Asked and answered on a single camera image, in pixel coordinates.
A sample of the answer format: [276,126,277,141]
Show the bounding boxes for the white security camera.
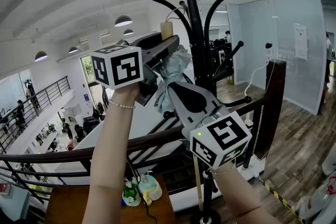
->
[264,42,274,61]

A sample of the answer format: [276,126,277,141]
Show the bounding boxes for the white paper notice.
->
[293,25,309,61]

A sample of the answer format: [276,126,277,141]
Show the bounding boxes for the dark wooden newel post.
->
[253,59,287,161]

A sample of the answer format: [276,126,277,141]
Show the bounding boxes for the black power cable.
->
[127,157,158,222]

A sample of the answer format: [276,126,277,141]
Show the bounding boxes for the person's left forearm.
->
[82,85,140,224]

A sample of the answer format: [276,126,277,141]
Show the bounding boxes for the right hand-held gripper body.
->
[189,106,253,170]

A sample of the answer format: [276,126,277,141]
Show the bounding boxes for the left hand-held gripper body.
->
[90,39,159,108]

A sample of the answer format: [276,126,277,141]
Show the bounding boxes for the potted plant white flowers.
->
[122,177,141,207]

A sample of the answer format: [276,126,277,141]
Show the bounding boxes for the black balcony railing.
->
[0,76,71,154]

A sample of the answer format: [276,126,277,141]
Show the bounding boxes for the white plastic bag red print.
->
[296,175,336,221]
[321,152,336,176]

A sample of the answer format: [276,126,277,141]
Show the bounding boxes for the person's right forearm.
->
[209,162,266,224]

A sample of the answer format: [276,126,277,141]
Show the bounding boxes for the white camera cable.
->
[244,59,271,98]

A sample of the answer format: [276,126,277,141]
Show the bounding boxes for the yellow black hazard tape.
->
[264,182,305,224]

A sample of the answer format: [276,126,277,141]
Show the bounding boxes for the pearl bracelet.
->
[108,99,137,110]

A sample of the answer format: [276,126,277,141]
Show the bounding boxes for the light blue cloth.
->
[153,7,193,119]

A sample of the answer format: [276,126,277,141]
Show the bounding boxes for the large glass entrance window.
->
[80,55,97,84]

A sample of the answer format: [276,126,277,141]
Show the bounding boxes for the pastel blue yellow bottle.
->
[138,170,163,205]

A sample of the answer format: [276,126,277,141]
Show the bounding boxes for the light blue side table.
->
[0,180,29,221]

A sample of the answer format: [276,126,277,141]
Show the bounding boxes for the brown wooden table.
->
[46,175,175,224]

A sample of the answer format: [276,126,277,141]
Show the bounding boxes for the thin chain bracelet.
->
[209,167,236,175]

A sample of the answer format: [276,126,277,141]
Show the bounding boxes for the dark handrail metal railing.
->
[0,98,268,202]

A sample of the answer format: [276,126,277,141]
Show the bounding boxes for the black coat rack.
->
[126,0,253,224]

